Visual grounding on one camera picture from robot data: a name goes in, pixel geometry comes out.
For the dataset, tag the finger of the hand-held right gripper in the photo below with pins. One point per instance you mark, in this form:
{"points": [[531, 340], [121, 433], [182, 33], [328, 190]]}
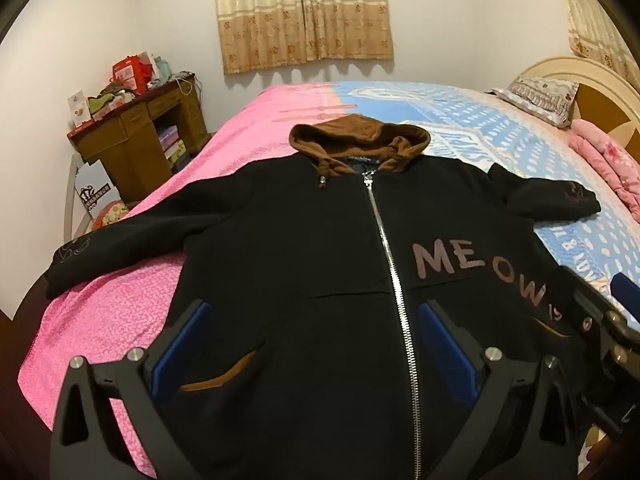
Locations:
{"points": [[575, 295], [627, 292]]}

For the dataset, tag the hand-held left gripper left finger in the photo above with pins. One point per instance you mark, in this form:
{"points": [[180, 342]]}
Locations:
{"points": [[181, 350]]}

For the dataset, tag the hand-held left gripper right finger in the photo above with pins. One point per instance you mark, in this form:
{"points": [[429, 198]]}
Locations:
{"points": [[445, 355]]}

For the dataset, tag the black hoodie with brown hood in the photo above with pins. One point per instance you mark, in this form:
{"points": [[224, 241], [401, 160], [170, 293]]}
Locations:
{"points": [[300, 240]]}

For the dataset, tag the folded pink quilt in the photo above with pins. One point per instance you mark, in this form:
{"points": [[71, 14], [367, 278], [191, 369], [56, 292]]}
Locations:
{"points": [[610, 155]]}

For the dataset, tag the floral cushion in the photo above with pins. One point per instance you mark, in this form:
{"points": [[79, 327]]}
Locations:
{"points": [[112, 215]]}

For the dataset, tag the white printed paper bag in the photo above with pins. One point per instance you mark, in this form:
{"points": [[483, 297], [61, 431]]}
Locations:
{"points": [[97, 190]]}

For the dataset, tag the patterned grey pillow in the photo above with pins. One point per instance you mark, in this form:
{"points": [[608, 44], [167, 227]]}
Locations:
{"points": [[542, 97]]}

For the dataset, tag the cream arched headboard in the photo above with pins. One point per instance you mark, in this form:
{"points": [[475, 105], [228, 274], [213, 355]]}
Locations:
{"points": [[600, 90]]}

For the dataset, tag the stack of boxes in desk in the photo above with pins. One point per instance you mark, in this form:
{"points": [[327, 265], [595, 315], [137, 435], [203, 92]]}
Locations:
{"points": [[172, 145]]}

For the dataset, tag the brown wooden desk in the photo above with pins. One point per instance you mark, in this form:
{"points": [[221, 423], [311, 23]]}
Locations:
{"points": [[125, 150]]}

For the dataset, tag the blue printed bedsheet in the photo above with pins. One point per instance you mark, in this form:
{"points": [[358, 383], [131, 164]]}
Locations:
{"points": [[450, 110]]}

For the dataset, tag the pink textured blanket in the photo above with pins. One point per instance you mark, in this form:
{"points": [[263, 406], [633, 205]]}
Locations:
{"points": [[235, 125]]}

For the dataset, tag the green cloth bundle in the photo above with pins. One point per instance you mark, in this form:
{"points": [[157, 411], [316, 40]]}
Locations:
{"points": [[107, 100]]}

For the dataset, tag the white picture card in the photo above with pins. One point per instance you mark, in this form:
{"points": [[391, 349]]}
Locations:
{"points": [[79, 106]]}

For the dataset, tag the beige floral curtain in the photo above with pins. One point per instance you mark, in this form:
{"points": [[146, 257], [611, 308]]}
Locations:
{"points": [[595, 20], [300, 15]]}

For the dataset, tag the red gift box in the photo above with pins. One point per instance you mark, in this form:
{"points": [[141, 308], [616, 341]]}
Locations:
{"points": [[130, 74]]}

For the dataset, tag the white chair frame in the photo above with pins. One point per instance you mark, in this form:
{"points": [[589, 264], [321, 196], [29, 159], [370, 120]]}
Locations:
{"points": [[70, 200]]}

